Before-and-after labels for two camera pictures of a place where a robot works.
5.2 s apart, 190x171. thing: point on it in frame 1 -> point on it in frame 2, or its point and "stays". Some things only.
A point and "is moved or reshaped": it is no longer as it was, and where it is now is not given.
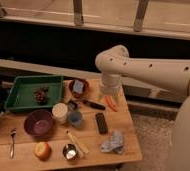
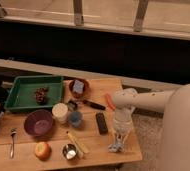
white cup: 60,112 stays
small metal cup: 69,151 stays
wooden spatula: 79,145 stays
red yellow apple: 43,150 stays
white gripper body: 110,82 -> 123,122
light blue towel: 114,142 is moved or reshaped
